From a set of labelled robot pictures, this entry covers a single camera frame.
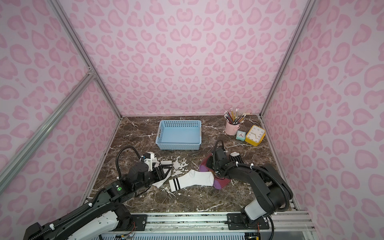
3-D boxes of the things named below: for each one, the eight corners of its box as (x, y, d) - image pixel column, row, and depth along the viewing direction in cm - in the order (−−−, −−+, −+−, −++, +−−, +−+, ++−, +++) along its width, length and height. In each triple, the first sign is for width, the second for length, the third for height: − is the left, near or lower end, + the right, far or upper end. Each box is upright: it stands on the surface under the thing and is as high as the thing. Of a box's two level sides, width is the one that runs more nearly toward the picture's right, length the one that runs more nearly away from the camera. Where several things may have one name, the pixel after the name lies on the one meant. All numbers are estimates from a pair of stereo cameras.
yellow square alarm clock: (243, 140, 107) (244, 137, 105) (252, 126, 115) (253, 123, 113) (258, 148, 103) (259, 145, 100) (266, 133, 111) (268, 130, 108)
